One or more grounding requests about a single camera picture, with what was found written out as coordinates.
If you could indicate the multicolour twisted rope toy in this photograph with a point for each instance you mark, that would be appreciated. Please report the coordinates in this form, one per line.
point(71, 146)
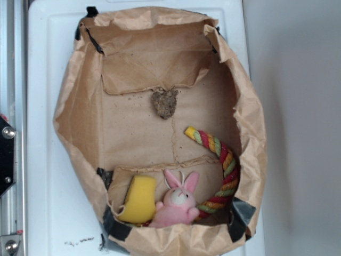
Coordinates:
point(231, 172)

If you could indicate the black metal bracket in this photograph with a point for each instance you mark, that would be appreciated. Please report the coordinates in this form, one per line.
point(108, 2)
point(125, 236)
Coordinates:
point(7, 155)

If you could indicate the pink plush bunny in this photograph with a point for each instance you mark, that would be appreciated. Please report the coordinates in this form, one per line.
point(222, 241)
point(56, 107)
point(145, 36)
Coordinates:
point(179, 203)

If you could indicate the aluminium frame rail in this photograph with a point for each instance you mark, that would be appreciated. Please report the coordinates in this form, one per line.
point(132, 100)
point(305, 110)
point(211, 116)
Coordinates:
point(13, 78)

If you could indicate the yellow sponge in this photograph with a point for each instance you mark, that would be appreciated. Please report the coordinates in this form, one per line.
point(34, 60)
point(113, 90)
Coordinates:
point(139, 206)

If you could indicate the white plastic tray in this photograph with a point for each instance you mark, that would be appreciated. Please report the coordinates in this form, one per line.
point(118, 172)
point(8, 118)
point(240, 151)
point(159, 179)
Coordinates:
point(60, 219)

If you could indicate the brown paper bag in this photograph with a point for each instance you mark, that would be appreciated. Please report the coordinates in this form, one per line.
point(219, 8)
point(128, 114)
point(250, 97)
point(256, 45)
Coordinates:
point(106, 120)

